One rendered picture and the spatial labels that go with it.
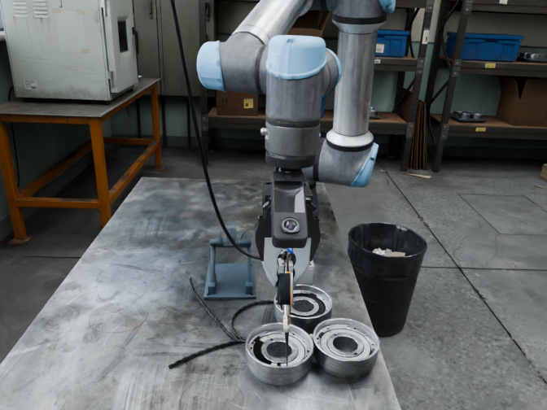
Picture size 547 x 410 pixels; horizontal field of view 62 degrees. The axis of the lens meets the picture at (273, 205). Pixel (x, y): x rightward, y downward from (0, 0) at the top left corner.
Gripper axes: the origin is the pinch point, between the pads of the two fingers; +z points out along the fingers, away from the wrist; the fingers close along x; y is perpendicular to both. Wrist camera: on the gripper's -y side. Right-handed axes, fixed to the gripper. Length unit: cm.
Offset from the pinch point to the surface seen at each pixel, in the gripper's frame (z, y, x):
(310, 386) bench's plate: 13.2, -7.9, -3.8
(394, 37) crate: -23, 346, -123
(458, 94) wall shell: 30, 391, -211
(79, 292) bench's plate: 13.3, 17.2, 37.7
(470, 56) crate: -10, 343, -192
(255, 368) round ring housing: 10.7, -6.9, 4.4
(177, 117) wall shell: 63, 405, 70
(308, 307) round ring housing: 11.6, 9.7, -5.9
